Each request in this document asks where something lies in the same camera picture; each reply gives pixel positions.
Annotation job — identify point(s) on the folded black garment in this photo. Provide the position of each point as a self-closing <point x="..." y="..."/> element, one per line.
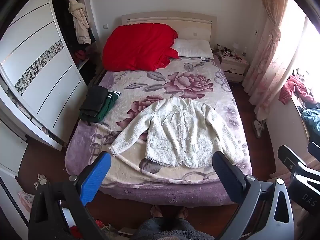
<point x="94" y="100"/>

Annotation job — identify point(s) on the red quilt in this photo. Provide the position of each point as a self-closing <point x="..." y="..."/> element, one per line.
<point x="140" y="47"/>

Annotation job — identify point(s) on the white slippers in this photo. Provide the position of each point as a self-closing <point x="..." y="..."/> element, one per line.
<point x="258" y="128"/>

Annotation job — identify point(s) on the black hanging clothes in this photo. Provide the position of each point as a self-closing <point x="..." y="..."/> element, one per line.
<point x="62" y="22"/>

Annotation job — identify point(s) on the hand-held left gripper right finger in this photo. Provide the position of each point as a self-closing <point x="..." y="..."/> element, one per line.
<point x="228" y="177"/>

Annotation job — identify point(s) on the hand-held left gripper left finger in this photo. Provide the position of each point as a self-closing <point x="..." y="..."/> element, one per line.
<point x="96" y="173"/>

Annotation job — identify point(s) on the floral purple blanket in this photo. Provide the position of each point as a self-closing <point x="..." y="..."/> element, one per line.
<point x="175" y="85"/>

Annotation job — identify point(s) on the person's left foot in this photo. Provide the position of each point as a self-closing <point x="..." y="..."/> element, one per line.
<point x="156" y="211"/>

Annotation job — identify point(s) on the red thing on floor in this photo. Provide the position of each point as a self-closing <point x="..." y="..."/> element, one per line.
<point x="75" y="231"/>

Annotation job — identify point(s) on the beige bed headboard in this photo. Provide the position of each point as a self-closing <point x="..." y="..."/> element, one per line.
<point x="175" y="22"/>

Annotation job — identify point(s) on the clutter of small bedside things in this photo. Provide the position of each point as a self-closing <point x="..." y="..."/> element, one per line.
<point x="228" y="51"/>

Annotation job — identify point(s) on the teal cloth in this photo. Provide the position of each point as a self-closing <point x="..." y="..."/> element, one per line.
<point x="311" y="120"/>

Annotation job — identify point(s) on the pink cloth on floor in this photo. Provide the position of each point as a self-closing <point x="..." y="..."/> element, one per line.
<point x="26" y="198"/>

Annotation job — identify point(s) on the person's right foot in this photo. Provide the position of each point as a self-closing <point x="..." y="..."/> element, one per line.
<point x="182" y="212"/>

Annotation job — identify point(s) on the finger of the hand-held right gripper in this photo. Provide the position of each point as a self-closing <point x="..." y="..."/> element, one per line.
<point x="315" y="150"/>
<point x="288" y="158"/>

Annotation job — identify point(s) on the white pillow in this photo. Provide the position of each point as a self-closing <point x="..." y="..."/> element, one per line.
<point x="192" y="48"/>

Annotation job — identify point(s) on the white sliding-door wardrobe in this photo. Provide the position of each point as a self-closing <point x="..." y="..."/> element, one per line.
<point x="37" y="67"/>

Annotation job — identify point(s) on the person's foot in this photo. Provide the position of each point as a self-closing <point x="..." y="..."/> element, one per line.
<point x="182" y="212"/>
<point x="156" y="211"/>

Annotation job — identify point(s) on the white fuzzy jacket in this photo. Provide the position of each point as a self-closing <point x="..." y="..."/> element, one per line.
<point x="180" y="132"/>

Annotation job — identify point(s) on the pink patterned curtain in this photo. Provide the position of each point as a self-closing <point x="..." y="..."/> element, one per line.
<point x="270" y="50"/>

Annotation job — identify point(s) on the person's grey fuzzy clothing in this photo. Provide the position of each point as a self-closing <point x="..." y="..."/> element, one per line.
<point x="170" y="230"/>

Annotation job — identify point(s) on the red clothes in wardrobe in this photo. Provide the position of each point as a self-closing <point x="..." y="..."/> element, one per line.
<point x="80" y="55"/>

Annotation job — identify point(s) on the beige hanging coat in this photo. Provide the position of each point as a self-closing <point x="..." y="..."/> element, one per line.
<point x="80" y="21"/>

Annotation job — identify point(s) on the folded green garment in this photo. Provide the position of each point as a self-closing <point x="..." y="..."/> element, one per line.
<point x="106" y="107"/>

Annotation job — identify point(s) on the white nightstand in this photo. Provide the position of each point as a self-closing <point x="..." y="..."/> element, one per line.
<point x="233" y="66"/>

